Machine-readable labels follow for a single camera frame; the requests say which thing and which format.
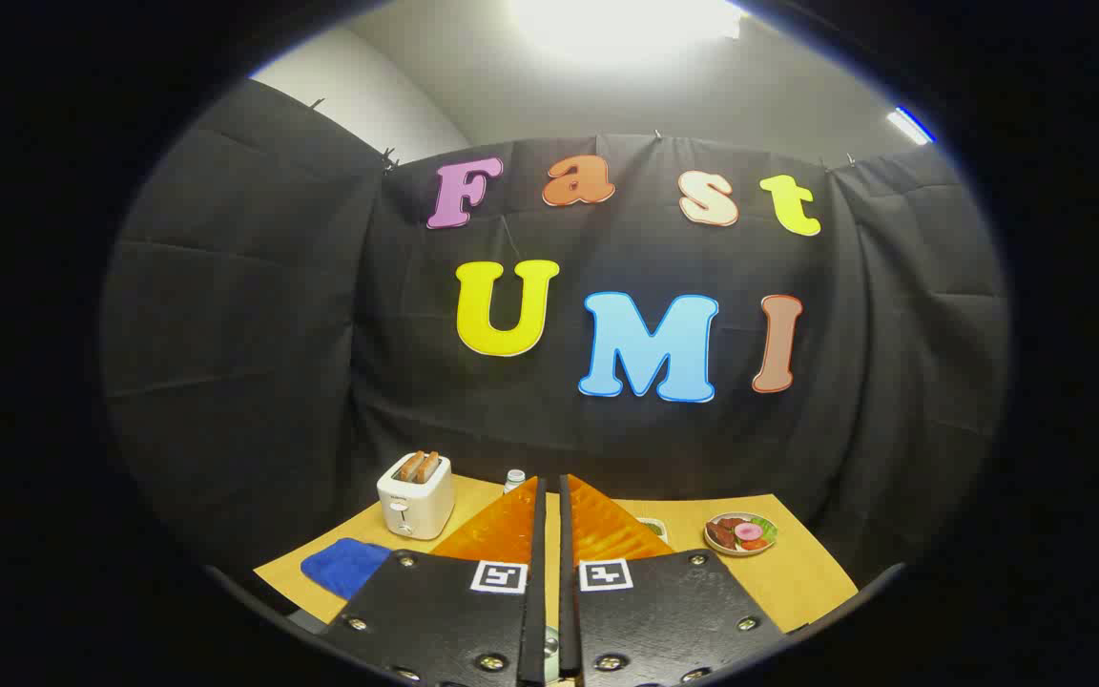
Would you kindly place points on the white divided dish with beans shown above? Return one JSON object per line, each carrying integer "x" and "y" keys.
{"x": 653, "y": 527}

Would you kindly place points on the plastic bottle with white label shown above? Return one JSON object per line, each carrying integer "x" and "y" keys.
{"x": 514, "y": 480}

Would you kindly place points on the green toy lettuce leaf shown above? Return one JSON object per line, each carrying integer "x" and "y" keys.
{"x": 768, "y": 527}

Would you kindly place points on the brown toy meat piece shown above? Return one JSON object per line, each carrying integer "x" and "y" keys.
{"x": 722, "y": 534}

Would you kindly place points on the white plate of toy food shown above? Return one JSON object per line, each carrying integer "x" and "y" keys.
{"x": 714, "y": 546}

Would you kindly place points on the blue towel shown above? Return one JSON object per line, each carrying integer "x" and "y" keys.
{"x": 344, "y": 565}

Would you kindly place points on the pink toy ham slice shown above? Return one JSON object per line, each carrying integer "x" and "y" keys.
{"x": 749, "y": 530}

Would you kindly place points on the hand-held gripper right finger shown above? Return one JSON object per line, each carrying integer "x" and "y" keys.
{"x": 566, "y": 572}

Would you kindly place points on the white toaster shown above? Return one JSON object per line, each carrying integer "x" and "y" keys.
{"x": 416, "y": 506}

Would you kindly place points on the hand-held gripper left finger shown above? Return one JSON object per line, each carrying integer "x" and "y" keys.
{"x": 541, "y": 572}

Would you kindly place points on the small ceiling light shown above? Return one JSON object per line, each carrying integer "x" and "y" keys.
{"x": 910, "y": 125}

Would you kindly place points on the brown toast slice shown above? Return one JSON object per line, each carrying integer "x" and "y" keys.
{"x": 428, "y": 468}
{"x": 410, "y": 466}

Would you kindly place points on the large ceiling light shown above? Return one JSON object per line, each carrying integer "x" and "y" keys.
{"x": 626, "y": 24}

